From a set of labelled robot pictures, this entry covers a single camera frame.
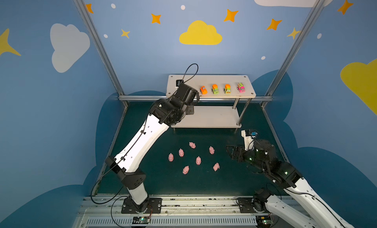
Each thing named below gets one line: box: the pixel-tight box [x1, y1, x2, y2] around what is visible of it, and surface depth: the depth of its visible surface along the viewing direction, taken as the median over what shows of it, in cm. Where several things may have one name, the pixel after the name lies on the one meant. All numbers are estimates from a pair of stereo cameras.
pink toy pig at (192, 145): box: [188, 142, 196, 149], surface depth 98 cm
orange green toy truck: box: [223, 84, 232, 94], surface depth 80 cm
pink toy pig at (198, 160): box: [195, 156, 202, 166], surface depth 90 cm
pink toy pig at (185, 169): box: [182, 165, 190, 175], surface depth 87 cm
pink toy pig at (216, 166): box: [213, 162, 220, 172], surface depth 88 cm
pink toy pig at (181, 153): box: [178, 147, 185, 158], surface depth 94 cm
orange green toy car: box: [211, 84, 219, 95], surface depth 80 cm
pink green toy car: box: [237, 82, 246, 93], surface depth 81 cm
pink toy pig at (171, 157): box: [167, 152, 174, 163], surface depth 92 cm
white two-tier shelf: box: [165, 74, 257, 129], surface depth 83 cm
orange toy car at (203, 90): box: [199, 85, 208, 95], surface depth 80 cm
